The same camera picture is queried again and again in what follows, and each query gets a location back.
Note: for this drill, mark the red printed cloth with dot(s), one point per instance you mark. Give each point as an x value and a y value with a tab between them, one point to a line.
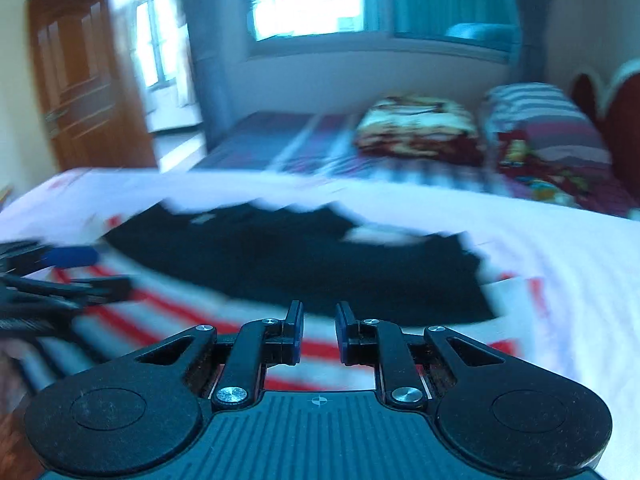
545	175

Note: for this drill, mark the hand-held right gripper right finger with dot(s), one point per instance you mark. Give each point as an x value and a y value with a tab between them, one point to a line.
341	334

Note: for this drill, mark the red and white headboard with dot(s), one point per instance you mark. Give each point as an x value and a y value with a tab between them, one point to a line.
620	125

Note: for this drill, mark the grey curtain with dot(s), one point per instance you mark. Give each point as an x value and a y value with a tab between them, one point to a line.
532	20
215	60

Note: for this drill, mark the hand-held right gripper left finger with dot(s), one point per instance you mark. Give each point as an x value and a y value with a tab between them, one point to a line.
298	332

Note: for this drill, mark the balcony window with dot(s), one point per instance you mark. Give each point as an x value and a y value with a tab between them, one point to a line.
150	50

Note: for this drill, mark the striped folded blanket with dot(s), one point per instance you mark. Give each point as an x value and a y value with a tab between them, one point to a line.
540	115

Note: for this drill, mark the printed folded blanket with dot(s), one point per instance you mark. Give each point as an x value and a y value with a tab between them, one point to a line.
415	125

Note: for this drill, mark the sliding glass window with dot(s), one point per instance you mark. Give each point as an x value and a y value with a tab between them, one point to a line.
300	5

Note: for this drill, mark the striped knit sweater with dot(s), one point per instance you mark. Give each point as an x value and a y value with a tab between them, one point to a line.
280	260

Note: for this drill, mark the wooden door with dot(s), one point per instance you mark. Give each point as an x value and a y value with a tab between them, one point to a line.
85	85

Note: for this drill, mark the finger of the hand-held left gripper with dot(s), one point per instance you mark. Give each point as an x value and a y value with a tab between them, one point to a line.
100	288
70	256

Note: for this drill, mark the blue cushion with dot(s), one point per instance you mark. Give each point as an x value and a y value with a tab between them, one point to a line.
480	35

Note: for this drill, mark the floral bed sheet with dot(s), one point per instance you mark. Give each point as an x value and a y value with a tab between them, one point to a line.
575	285

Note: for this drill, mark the striped purple bed sheet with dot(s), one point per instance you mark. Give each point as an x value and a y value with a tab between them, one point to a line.
260	140

